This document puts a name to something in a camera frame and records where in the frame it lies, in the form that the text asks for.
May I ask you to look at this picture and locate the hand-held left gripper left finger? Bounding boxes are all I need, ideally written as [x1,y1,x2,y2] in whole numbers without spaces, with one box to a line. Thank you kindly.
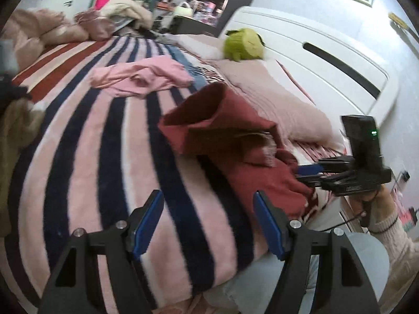
[37,189,165,314]

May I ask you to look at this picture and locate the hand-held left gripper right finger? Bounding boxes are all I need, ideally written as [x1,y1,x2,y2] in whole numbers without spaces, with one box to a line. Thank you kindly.
[253,190,380,314]

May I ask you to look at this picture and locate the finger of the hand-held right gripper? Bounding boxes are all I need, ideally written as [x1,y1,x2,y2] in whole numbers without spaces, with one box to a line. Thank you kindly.
[295,174,352,190]
[295,158,357,176]

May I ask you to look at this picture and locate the dark red garment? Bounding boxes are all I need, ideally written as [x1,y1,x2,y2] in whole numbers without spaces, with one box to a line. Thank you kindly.
[158,82,315,220]

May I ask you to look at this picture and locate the person's right forearm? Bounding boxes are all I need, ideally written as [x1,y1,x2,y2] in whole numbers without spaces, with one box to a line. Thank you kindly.
[370,209,419,303]

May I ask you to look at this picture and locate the person's right hand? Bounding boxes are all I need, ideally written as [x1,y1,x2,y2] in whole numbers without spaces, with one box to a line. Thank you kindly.
[349,185,398,233]

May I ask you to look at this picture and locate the large pink beige pillow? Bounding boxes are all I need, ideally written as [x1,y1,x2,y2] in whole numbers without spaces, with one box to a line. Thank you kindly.
[218,59,346,153]

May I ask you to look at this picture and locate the person's jeans leg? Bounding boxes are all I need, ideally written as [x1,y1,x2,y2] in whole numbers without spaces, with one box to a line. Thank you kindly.
[203,229,391,314]

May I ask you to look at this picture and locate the striped fleece blanket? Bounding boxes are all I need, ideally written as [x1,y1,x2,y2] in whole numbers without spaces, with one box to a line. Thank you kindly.
[0,34,348,314]

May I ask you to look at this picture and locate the green plush toy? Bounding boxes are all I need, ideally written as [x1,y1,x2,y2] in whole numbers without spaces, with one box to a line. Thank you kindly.
[223,28,265,62]

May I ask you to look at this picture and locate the white bed headboard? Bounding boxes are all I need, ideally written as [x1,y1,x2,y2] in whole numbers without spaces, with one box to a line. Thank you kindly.
[218,5,400,138]

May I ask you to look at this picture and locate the pink garment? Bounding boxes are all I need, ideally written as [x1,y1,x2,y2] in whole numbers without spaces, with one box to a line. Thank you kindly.
[89,55,194,98]

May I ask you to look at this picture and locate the olive brown garment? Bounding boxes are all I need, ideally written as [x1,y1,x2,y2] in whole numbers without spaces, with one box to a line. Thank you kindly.
[0,98,46,238]

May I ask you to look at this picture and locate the small white pink pillow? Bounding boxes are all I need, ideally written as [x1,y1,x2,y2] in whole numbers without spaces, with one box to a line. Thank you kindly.
[177,34,230,60]

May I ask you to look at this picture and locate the dark desk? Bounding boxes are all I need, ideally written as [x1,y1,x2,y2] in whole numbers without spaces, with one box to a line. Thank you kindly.
[170,15,218,36]

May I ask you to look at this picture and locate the black cloth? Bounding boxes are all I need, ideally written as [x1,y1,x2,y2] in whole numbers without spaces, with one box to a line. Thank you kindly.
[0,74,31,105]

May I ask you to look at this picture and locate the white handbag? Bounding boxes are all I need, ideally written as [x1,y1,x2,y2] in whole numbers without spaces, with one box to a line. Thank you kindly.
[173,2,194,16]

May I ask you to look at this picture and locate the pink satin cloth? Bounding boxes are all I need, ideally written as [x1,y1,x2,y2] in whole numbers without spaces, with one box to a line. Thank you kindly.
[75,10,115,40]

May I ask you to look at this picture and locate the white duvet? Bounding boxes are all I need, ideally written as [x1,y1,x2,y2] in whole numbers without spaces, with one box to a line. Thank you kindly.
[100,0,154,28]

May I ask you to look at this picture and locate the beige duvet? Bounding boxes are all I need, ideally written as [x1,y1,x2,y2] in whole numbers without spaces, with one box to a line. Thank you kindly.
[0,8,89,72]

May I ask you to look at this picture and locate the black cable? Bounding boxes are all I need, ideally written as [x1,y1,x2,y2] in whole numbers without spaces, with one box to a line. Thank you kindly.
[322,212,367,233]

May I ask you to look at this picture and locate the black hair tie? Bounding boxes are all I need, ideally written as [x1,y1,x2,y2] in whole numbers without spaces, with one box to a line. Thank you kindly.
[371,216,399,235]

